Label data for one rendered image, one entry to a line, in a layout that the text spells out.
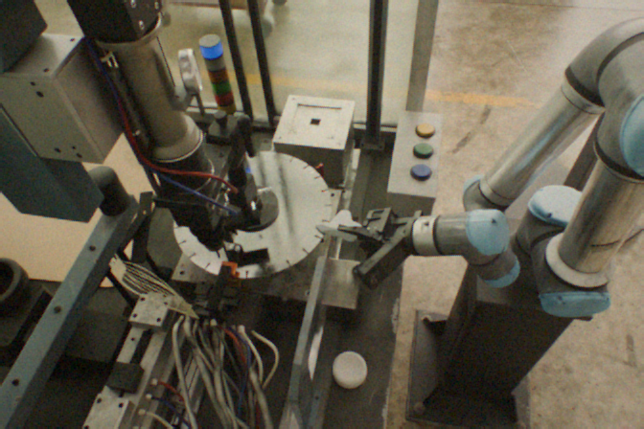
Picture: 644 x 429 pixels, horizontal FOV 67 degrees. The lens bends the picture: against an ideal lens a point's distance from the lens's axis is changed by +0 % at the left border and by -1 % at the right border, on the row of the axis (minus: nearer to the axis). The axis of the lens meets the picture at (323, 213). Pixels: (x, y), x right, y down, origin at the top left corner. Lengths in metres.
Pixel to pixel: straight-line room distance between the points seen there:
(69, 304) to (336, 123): 0.74
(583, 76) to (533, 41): 2.52
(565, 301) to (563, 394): 1.02
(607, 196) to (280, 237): 0.57
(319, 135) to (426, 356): 0.98
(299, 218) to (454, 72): 2.10
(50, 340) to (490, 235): 0.71
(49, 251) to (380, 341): 0.85
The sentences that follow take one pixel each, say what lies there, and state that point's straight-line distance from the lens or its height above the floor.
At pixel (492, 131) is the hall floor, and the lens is 2.63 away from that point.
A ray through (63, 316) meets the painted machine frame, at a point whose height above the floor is 1.05.
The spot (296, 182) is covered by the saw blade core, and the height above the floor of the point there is 0.95.
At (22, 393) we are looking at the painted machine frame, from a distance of 0.87.
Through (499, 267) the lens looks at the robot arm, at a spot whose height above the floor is 0.99.
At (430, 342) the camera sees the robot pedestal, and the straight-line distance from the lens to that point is 1.90.
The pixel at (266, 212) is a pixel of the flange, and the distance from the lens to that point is 1.00.
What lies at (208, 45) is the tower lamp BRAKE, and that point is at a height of 1.16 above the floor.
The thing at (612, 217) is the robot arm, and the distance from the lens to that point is 0.82.
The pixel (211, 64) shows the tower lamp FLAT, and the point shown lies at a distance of 1.12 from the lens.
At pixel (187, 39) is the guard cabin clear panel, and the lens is 1.40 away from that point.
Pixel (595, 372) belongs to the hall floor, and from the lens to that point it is 2.04.
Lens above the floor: 1.74
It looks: 53 degrees down
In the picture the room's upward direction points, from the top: 4 degrees counter-clockwise
